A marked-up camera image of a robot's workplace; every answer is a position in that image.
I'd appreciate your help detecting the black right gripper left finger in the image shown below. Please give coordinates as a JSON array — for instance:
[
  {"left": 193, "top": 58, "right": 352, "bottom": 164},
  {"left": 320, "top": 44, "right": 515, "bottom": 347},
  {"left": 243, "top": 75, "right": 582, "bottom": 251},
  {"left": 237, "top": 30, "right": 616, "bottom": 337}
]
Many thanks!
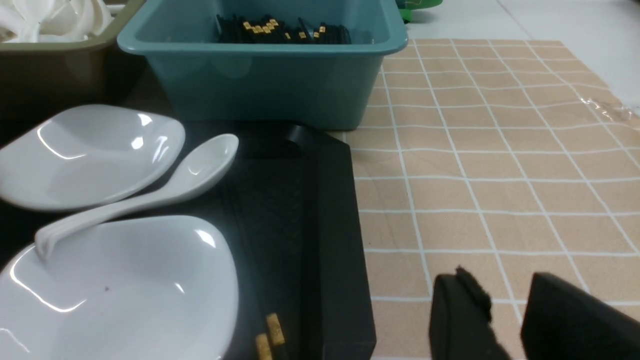
[{"left": 429, "top": 266, "right": 511, "bottom": 360}]

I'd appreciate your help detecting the pile of white spoons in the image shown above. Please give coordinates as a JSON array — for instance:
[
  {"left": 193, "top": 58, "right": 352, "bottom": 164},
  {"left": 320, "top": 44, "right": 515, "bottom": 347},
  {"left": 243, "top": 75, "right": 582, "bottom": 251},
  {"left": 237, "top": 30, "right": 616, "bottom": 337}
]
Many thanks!
[{"left": 0, "top": 0, "right": 127, "bottom": 43}]

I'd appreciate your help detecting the black chopstick gold band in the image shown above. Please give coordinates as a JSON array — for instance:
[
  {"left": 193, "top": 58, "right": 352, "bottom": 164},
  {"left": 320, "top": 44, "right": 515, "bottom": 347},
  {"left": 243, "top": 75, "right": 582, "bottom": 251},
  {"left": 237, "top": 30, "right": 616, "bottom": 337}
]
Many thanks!
[
  {"left": 254, "top": 333, "right": 274, "bottom": 360},
  {"left": 266, "top": 312, "right": 290, "bottom": 360}
]

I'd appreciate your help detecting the beige checked table mat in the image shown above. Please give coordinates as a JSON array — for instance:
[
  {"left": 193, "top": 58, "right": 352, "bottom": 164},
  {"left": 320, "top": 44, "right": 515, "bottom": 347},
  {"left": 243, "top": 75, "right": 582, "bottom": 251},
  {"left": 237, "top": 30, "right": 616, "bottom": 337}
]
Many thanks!
[{"left": 335, "top": 39, "right": 640, "bottom": 360}]

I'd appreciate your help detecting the black plastic serving tray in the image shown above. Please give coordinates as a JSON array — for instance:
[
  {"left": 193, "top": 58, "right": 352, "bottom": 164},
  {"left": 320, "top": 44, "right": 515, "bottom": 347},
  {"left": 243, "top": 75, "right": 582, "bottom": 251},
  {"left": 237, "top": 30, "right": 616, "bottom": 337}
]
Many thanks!
[{"left": 1, "top": 122, "right": 377, "bottom": 360}]

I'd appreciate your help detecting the brown plastic bin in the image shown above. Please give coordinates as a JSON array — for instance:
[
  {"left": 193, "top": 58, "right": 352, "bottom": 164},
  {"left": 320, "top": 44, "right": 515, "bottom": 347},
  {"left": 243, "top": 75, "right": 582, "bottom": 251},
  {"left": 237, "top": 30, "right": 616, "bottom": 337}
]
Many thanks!
[{"left": 0, "top": 0, "right": 147, "bottom": 121}]

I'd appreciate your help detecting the teal plastic bin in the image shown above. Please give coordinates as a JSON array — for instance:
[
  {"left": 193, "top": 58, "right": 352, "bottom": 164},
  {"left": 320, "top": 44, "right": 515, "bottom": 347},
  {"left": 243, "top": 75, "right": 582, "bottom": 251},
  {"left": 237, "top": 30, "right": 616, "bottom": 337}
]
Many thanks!
[{"left": 117, "top": 0, "right": 409, "bottom": 130}]

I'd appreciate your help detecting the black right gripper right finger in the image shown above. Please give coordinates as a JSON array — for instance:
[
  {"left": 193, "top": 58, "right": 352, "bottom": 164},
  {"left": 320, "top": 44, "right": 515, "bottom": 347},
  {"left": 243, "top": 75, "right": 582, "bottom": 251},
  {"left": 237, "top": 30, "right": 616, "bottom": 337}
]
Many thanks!
[{"left": 520, "top": 272, "right": 640, "bottom": 360}]

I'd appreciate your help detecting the white ceramic soup spoon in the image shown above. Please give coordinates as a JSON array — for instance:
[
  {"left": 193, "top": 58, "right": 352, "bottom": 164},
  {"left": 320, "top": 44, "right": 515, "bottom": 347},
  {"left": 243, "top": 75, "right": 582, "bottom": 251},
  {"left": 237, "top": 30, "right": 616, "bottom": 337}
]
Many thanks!
[{"left": 34, "top": 133, "right": 240, "bottom": 260}]

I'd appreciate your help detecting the white square dish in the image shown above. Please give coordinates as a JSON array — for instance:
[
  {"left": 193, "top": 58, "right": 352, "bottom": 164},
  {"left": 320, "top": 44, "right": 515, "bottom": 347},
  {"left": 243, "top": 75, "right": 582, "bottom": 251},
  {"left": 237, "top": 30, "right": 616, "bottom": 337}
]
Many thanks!
[
  {"left": 0, "top": 215, "right": 239, "bottom": 360},
  {"left": 0, "top": 104, "right": 186, "bottom": 212}
]

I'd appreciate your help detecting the pile of black chopsticks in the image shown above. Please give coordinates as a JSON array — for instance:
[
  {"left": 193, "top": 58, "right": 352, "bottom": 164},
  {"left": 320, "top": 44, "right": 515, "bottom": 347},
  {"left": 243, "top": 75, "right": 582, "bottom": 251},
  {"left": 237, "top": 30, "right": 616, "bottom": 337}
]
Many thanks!
[{"left": 215, "top": 13, "right": 353, "bottom": 45}]

